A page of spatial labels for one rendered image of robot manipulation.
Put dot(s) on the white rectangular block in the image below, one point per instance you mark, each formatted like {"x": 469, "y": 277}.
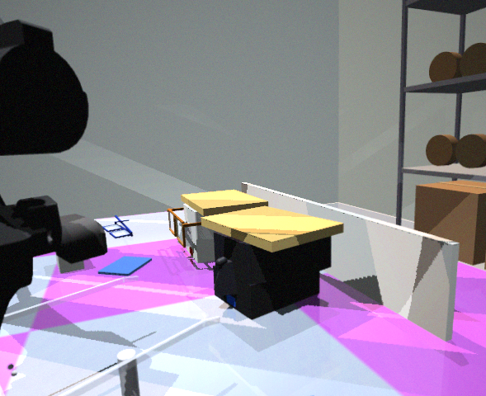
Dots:
{"x": 65, "y": 266}

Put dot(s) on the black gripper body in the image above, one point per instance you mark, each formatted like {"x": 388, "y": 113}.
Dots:
{"x": 82, "y": 238}

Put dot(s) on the orange-framed glasses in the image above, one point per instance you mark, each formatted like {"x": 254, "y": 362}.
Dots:
{"x": 177, "y": 226}

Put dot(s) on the light blue flat rectangular pad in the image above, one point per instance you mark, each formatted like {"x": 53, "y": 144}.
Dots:
{"x": 126, "y": 266}

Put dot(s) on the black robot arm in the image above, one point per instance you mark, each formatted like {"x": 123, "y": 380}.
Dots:
{"x": 43, "y": 110}

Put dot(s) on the white flat panel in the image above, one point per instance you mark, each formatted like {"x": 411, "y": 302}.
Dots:
{"x": 411, "y": 273}

